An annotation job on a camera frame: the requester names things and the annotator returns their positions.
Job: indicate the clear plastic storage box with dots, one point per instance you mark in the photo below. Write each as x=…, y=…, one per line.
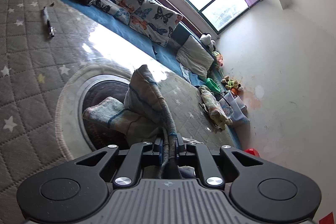
x=237, y=111

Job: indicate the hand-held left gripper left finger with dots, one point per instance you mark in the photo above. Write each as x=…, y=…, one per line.
x=157, y=148

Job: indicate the grey white pillow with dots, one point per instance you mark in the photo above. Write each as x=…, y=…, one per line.
x=194, y=56

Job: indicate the large butterfly print pillow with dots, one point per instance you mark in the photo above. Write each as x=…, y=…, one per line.
x=155, y=22

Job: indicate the red flat object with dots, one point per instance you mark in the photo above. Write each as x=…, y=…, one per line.
x=329, y=217

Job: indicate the grey quilted star table cover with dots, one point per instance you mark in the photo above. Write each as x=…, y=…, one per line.
x=31, y=69

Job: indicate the orange plush toy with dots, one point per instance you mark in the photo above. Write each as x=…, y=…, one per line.
x=219, y=60

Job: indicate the panda plush toy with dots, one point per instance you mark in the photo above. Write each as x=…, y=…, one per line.
x=207, y=39

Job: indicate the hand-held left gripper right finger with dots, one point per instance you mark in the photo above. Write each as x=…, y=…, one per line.
x=181, y=148

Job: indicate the green plastic bowl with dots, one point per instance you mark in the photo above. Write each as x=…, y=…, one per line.
x=214, y=85

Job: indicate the blue striped shirt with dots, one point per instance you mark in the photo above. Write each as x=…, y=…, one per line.
x=147, y=92

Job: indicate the black marker pen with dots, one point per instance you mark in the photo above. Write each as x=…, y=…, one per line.
x=47, y=20

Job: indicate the folded yellow cloth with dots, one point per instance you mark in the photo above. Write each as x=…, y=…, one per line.
x=214, y=106

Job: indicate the blue sofa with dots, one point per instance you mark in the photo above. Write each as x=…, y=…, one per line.
x=110, y=27

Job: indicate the brown green plush toy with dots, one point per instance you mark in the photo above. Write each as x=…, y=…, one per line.
x=231, y=85

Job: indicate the red round object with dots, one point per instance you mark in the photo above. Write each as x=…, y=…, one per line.
x=252, y=152

